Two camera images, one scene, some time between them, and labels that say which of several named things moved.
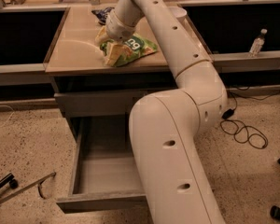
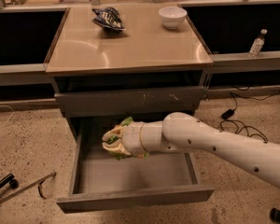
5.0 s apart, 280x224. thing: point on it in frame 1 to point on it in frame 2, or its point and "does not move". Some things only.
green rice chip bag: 138,45 to 119,156
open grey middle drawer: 105,175 does not move
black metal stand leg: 7,179 does not move
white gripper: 120,30 to 132,138
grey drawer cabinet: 96,99 does not move
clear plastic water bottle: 258,44 does not move
